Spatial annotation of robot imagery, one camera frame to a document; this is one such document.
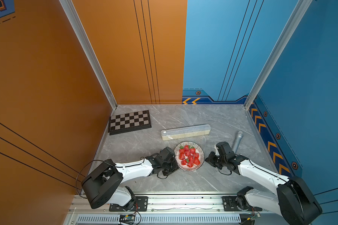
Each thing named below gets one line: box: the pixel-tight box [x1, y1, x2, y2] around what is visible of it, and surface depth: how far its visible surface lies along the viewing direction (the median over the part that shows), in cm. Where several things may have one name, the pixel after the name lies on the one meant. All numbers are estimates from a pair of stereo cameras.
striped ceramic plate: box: [173, 141, 206, 172], surface depth 91 cm
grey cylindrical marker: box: [231, 130, 244, 154], surface depth 98 cm
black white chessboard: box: [107, 109, 152, 136], surface depth 107 cm
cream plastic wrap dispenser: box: [160, 124, 212, 141], surface depth 98 cm
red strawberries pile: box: [178, 144, 201, 168], surface depth 89 cm
